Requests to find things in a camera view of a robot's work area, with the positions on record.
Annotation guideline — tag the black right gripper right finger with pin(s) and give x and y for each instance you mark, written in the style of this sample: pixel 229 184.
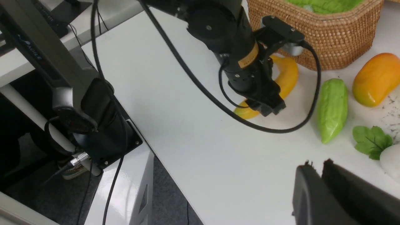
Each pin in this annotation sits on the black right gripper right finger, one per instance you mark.
pixel 364 202

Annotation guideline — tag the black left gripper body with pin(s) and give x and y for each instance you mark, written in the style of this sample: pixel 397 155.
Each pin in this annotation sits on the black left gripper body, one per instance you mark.
pixel 254 82

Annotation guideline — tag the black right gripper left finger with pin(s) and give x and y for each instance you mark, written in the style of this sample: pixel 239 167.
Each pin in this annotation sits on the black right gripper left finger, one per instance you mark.
pixel 313 202

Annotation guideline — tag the yellow toy banana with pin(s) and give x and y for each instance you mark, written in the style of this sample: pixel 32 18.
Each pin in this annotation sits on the yellow toy banana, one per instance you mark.
pixel 286 80

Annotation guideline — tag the white toy radish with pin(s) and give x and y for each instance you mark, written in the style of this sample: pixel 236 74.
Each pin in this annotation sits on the white toy radish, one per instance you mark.
pixel 379 146

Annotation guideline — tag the green toy bitter gourd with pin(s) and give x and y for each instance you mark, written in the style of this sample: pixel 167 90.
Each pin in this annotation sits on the green toy bitter gourd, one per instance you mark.
pixel 332 109

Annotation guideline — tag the orange yellow toy mango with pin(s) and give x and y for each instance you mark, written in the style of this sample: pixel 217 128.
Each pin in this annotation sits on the orange yellow toy mango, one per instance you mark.
pixel 377 79

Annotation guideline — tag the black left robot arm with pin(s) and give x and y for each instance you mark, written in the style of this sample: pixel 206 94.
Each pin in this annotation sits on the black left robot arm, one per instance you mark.
pixel 223 26

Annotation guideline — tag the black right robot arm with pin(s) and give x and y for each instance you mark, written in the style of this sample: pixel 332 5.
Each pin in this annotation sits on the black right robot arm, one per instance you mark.
pixel 230 162

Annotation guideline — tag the woven wicker basket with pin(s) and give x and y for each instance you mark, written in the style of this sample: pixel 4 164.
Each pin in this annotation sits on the woven wicker basket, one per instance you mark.
pixel 340 31

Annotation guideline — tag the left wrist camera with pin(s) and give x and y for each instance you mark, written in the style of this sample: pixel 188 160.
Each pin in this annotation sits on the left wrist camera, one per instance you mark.
pixel 277 34

